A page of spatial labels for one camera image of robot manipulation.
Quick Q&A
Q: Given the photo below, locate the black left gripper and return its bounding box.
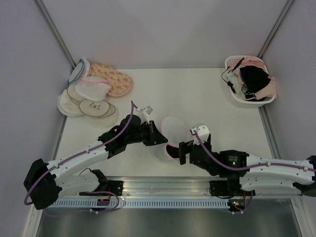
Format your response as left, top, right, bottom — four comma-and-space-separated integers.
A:
126, 120, 168, 146

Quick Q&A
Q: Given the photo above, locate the white mesh laundry bag pink zipper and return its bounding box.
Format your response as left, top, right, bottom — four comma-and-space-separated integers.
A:
151, 117, 191, 162

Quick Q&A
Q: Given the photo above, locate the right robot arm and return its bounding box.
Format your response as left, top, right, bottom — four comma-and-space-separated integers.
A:
166, 135, 316, 197

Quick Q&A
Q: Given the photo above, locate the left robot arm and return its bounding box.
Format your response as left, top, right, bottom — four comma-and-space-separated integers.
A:
23, 115, 168, 210

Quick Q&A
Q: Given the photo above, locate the beige bag with glasses print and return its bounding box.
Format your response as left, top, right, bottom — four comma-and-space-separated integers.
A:
79, 99, 116, 118

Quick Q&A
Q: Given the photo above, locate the orange patterned laundry bag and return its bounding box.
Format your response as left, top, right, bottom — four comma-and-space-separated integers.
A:
88, 63, 133, 97

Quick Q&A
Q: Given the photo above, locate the white mesh bag pink trim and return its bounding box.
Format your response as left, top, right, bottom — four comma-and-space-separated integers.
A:
75, 77, 112, 101

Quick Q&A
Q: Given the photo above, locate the beige round bag behind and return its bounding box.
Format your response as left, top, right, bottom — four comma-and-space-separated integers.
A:
66, 85, 85, 105

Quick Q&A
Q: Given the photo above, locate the white round laundry bag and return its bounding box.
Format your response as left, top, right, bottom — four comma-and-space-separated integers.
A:
57, 89, 83, 117

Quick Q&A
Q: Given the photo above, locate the white bag blue zipper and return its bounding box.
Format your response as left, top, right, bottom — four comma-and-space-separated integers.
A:
68, 57, 90, 85

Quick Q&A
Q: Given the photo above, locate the pink bra in basket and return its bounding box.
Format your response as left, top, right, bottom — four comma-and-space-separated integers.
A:
230, 56, 277, 101

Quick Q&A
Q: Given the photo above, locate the white perforated plastic basket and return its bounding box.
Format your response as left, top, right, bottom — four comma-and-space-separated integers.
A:
221, 55, 277, 108

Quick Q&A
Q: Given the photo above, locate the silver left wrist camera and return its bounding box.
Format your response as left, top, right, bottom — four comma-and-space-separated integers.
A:
136, 106, 153, 123

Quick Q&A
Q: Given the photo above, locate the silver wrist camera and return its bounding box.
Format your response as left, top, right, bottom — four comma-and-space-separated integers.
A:
190, 123, 210, 145
136, 106, 153, 123

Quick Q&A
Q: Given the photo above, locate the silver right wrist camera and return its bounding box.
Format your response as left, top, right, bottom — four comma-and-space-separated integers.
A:
190, 123, 210, 145

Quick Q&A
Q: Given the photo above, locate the aluminium mounting rail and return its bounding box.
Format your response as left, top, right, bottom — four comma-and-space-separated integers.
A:
37, 176, 304, 198

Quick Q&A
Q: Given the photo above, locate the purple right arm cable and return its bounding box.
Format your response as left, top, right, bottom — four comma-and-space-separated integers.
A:
192, 130, 316, 172

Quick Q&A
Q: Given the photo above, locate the white slotted cable duct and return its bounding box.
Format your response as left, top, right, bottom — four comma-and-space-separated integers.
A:
50, 197, 229, 209

